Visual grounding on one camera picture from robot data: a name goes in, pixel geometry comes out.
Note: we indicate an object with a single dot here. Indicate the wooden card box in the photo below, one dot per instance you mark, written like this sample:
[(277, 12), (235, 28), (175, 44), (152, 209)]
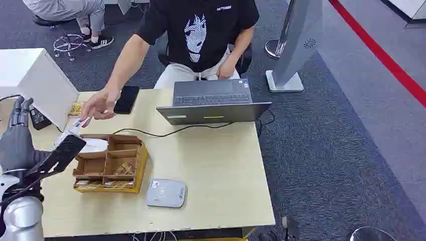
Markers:
[(110, 166)]

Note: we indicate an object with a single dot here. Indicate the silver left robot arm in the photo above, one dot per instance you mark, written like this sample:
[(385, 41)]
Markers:
[(23, 216)]

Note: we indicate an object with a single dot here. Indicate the white furniture corner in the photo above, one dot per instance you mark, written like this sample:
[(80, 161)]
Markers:
[(411, 9)]

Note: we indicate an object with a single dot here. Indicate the white card reader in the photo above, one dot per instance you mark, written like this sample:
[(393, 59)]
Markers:
[(166, 193)]

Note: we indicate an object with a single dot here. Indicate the gold cards stack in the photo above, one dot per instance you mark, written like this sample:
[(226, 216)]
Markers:
[(124, 169)]

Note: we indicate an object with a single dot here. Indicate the white card with blue print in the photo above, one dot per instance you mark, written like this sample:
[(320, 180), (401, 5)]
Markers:
[(79, 123)]

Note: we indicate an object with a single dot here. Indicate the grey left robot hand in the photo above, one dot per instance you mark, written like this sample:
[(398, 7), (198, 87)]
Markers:
[(16, 143)]

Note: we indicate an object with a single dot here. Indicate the seated person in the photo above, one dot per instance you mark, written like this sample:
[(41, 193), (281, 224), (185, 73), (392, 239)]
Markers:
[(196, 33)]

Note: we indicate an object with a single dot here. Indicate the black power adapter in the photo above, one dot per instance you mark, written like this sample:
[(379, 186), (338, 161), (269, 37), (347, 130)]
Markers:
[(39, 118)]

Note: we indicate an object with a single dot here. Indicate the chrome stool base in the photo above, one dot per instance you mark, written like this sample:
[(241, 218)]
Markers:
[(68, 43)]

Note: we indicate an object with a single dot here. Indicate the round chrome stand base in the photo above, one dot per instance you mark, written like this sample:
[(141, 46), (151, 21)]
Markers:
[(275, 48)]

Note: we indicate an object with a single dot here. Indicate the yellow patterned packet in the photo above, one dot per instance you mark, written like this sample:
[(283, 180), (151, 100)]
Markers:
[(76, 109)]

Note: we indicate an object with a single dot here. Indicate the plain white card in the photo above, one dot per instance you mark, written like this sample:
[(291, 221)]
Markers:
[(94, 145)]

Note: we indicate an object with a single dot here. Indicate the silver standing pillar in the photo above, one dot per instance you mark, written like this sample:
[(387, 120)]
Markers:
[(296, 43)]

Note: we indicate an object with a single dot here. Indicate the person on stool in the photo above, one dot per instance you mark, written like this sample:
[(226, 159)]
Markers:
[(70, 11)]

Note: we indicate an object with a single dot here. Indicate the white cabinet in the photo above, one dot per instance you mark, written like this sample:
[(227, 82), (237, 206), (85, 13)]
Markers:
[(36, 79)]

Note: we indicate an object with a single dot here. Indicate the black flat wrist bracket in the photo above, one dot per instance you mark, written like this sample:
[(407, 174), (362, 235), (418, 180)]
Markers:
[(61, 152)]

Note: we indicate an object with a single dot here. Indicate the grey laptop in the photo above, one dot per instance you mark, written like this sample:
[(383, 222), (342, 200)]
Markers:
[(213, 106)]

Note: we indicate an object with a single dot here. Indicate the row of filed cards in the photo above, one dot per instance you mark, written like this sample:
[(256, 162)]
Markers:
[(103, 184)]

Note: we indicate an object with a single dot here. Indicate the black smartphone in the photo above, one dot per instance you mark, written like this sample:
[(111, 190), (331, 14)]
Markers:
[(126, 99)]

